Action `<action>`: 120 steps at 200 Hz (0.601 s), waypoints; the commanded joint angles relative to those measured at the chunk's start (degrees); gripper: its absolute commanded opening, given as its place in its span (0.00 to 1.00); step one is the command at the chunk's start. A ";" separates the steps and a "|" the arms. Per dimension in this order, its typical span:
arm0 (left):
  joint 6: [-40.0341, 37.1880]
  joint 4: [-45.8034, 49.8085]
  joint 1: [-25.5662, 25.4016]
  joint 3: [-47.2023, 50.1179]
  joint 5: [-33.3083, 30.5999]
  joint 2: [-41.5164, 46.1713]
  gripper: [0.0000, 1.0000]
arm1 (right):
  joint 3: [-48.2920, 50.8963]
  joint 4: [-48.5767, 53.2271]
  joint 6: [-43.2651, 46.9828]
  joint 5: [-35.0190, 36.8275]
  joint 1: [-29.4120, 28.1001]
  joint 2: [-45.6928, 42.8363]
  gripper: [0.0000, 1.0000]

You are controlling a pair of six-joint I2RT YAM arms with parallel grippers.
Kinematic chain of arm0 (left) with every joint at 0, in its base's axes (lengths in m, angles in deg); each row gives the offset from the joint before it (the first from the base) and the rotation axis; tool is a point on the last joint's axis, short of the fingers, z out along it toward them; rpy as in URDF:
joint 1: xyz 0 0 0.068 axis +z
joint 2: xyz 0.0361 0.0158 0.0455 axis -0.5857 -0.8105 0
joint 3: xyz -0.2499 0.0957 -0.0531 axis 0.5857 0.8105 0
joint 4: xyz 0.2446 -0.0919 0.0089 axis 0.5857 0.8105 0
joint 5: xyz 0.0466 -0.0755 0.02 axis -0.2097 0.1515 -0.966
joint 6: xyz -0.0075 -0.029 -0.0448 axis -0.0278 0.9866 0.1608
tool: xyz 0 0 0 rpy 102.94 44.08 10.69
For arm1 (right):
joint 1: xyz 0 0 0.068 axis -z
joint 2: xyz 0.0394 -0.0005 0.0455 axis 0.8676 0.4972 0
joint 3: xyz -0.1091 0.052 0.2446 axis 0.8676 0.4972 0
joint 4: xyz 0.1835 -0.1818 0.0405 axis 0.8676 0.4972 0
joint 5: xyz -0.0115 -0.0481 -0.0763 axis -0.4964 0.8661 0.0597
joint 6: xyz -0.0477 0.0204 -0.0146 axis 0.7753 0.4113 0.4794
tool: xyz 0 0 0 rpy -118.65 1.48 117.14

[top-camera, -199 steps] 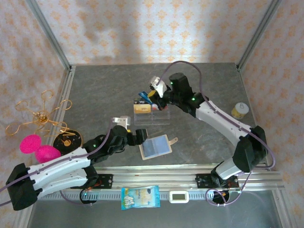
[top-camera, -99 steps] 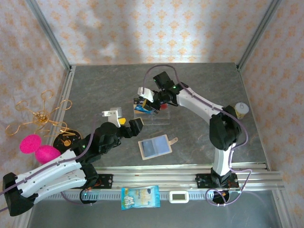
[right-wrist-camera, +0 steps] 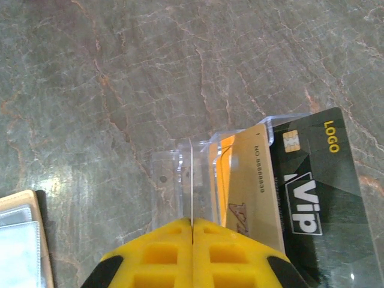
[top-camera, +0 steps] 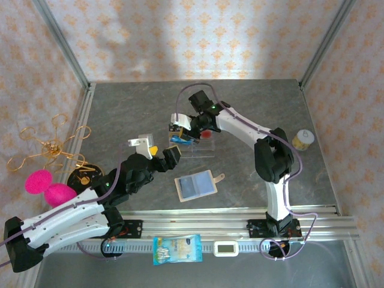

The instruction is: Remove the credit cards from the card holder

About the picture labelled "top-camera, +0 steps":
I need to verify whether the clear acrylic card stand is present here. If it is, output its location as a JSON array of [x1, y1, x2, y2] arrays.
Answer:
[[167, 128, 216, 159]]

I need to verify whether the beige card holder wallet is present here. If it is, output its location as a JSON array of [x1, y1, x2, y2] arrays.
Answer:
[[174, 169, 226, 203]]

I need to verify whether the black round gold clock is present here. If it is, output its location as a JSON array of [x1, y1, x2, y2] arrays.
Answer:
[[66, 164, 105, 193]]

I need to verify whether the blue snack bag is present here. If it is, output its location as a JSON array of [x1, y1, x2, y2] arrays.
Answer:
[[152, 233, 203, 266]]

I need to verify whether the yellow white candle jar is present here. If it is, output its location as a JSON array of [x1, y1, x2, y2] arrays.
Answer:
[[292, 129, 316, 152]]

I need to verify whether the white digital timer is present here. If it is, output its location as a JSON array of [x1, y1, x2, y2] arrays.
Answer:
[[213, 241, 240, 258]]

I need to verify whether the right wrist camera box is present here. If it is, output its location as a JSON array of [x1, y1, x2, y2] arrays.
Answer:
[[170, 113, 193, 131]]

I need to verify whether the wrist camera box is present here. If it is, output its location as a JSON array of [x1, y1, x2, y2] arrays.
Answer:
[[170, 113, 193, 131], [127, 133, 154, 160]]

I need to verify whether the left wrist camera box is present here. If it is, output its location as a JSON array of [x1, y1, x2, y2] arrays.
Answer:
[[127, 133, 154, 160]]

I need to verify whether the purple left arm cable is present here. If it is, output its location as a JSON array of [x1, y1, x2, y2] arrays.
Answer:
[[0, 161, 124, 262]]

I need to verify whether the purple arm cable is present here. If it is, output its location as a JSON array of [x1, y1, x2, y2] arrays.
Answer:
[[175, 83, 319, 261], [0, 161, 124, 262]]

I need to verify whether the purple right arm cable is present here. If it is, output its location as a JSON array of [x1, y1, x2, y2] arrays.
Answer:
[[175, 83, 319, 261]]

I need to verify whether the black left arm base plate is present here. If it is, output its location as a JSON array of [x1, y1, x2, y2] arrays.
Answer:
[[88, 220, 143, 240]]

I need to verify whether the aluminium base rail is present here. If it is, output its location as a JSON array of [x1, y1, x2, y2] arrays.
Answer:
[[31, 205, 359, 241]]

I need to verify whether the black round cable hub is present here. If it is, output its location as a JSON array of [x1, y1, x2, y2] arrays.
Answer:
[[100, 238, 125, 259], [268, 239, 292, 259]]

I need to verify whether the gold wire ornament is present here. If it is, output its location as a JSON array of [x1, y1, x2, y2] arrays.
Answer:
[[7, 113, 92, 175]]

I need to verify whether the aluminium side rail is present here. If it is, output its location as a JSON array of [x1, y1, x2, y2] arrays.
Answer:
[[49, 83, 97, 217]]

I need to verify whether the grey slotted cable duct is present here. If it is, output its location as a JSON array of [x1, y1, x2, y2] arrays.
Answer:
[[59, 241, 305, 255]]

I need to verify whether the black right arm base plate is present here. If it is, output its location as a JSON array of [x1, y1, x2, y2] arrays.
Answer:
[[247, 218, 302, 240]]

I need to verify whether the aluminium frame post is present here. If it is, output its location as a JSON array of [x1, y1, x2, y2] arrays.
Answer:
[[31, 0, 92, 89], [299, 0, 358, 90]]

